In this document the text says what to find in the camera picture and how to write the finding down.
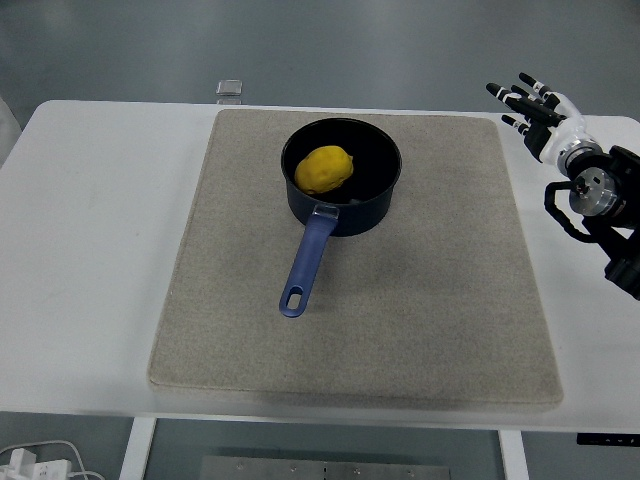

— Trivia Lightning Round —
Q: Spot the blue pot with handle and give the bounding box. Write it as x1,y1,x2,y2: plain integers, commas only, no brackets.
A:
278,117,403,319

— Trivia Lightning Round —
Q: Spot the white power strip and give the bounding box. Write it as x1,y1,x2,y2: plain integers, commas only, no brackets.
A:
0,448,74,480

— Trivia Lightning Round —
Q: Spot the black table control panel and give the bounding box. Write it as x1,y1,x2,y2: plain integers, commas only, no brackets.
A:
576,433,640,446

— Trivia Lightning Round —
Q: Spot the beige fabric mat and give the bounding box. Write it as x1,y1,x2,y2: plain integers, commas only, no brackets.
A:
147,108,565,412

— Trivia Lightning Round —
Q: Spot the grey metal plate with screws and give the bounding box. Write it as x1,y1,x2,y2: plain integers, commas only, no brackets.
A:
199,455,455,480

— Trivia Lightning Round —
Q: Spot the small silver floor plate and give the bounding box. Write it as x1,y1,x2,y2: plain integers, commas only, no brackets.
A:
216,79,246,105

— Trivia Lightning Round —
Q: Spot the white cable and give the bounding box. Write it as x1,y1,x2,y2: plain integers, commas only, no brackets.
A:
0,439,104,480

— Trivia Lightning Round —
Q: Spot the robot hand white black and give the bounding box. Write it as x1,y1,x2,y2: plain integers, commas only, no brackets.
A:
485,72,587,165

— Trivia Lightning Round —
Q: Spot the white table leg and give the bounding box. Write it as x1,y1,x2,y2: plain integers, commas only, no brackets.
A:
497,429,530,480
118,417,159,480

